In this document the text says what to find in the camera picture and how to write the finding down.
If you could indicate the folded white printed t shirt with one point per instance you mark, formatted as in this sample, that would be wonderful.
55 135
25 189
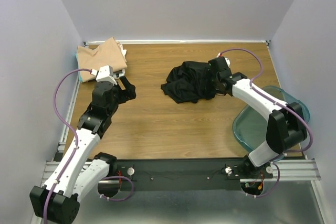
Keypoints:
120 65

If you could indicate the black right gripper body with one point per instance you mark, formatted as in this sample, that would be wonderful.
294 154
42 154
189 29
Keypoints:
211 84

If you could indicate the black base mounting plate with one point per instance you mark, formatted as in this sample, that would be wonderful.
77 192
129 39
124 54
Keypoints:
180 175

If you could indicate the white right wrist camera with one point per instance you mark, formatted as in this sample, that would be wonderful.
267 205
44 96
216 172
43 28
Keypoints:
226 59

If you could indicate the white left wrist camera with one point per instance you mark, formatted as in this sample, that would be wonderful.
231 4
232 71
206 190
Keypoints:
105 73

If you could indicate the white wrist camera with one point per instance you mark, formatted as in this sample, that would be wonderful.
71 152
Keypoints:
105 73
226 59

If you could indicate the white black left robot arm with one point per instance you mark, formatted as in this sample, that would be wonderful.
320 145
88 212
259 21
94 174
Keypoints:
58 199

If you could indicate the teal plastic bin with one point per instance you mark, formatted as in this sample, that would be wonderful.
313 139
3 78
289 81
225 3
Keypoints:
249 127

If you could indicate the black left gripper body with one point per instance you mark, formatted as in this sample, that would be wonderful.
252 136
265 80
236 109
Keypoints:
120 96

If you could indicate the folded tan t shirt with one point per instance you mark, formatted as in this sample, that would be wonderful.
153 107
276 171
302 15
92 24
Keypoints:
105 54

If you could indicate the black t shirt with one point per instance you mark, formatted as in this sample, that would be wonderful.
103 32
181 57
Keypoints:
186 83

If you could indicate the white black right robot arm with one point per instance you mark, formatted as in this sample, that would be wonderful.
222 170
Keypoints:
285 122

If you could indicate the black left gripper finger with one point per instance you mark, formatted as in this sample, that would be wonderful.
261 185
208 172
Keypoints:
131 94
127 85

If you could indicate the folded teal t shirt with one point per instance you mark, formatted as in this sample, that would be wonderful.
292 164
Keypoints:
79 74

